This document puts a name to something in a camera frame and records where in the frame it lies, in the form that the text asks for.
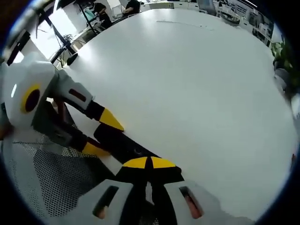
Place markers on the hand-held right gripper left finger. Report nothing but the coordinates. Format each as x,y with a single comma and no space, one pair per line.
112,199

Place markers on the grey office chair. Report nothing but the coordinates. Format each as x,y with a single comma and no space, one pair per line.
206,4

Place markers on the green leafy plant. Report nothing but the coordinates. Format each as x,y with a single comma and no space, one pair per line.
282,55

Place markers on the grey mesh chair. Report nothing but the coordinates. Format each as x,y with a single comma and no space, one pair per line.
61,182

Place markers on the small black device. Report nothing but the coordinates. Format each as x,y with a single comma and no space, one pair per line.
72,58

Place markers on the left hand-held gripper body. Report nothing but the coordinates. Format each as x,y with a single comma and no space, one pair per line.
23,93

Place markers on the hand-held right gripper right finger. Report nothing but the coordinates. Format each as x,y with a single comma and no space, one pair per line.
187,199

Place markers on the black curved headset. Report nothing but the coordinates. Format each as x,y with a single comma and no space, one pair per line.
230,20

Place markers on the black remote control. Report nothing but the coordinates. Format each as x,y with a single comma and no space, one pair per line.
117,140

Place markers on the white flat strip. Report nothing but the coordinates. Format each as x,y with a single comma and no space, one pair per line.
185,23

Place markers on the grey plant pot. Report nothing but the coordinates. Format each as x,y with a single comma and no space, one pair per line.
282,77

